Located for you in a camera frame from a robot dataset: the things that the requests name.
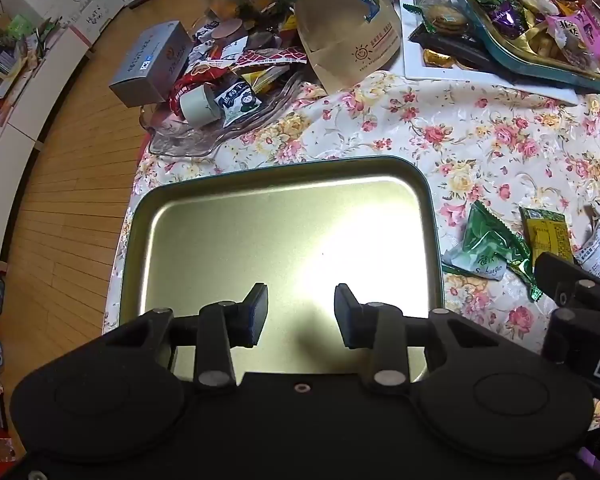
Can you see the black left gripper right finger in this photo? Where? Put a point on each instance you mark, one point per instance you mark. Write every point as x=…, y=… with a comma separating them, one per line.
x=385, y=331

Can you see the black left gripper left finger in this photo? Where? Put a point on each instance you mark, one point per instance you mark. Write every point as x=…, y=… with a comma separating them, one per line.
x=218, y=328

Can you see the white black snack packet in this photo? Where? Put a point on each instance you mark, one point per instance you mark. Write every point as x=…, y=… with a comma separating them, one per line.
x=588, y=256

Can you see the yellow green snack packet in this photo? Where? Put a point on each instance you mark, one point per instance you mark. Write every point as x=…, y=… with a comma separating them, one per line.
x=547, y=231

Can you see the glass dish of snacks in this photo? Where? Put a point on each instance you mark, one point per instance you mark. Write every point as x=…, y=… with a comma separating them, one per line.
x=240, y=75

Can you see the empty gold metal tray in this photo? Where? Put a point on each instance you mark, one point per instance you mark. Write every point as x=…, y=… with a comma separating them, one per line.
x=301, y=230

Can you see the floral tablecloth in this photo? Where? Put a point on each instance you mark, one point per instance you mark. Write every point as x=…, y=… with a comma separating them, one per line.
x=505, y=148

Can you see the white roll of tape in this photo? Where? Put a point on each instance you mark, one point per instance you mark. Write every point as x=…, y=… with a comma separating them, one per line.
x=198, y=106

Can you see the white board under tray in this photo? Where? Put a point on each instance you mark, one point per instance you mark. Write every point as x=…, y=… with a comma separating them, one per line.
x=412, y=66

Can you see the grey cardboard box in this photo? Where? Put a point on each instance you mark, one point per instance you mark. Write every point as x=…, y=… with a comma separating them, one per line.
x=150, y=68

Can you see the white cabinet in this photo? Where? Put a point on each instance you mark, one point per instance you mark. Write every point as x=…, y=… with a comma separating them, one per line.
x=25, y=118

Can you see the brown paper bag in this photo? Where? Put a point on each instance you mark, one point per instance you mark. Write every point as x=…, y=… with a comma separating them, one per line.
x=346, y=40

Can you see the teal gold snack tray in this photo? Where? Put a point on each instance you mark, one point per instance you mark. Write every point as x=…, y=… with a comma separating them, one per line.
x=518, y=56

